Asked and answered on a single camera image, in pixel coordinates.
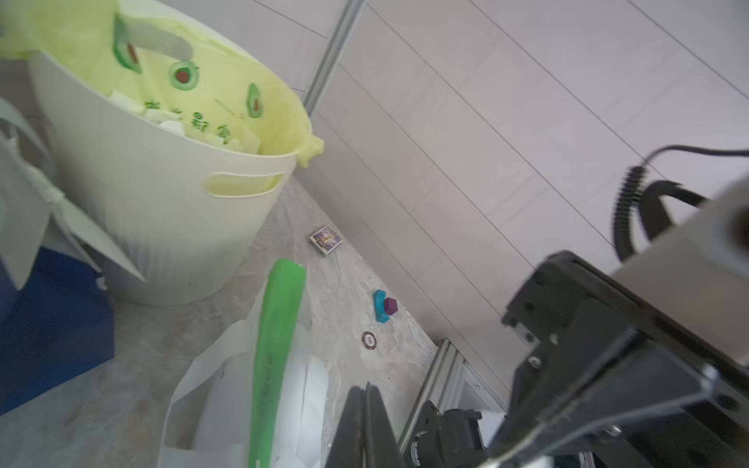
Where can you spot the white plastic waste bin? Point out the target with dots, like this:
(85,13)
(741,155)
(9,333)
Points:
(184,212)

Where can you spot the green white paper bag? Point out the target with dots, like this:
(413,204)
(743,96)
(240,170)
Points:
(267,391)

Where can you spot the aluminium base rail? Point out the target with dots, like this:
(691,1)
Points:
(451,383)

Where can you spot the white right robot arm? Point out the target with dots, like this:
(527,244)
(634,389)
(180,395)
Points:
(687,256)

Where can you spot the small purple card box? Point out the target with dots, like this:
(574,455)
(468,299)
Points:
(326,240)

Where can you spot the teal and purple toy blocks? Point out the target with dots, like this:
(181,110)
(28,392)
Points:
(384,306)

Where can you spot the yellow-green avocado bin liner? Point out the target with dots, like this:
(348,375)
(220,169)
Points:
(165,66)

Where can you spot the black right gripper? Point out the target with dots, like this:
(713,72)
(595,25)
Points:
(611,380)

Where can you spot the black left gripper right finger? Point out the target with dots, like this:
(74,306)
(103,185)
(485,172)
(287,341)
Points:
(381,448)

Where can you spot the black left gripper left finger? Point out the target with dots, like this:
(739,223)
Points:
(347,450)

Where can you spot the blue white paper bag rear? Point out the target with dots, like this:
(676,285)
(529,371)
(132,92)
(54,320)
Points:
(56,319)

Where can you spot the shredded paper pieces in bin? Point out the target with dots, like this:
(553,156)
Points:
(175,126)

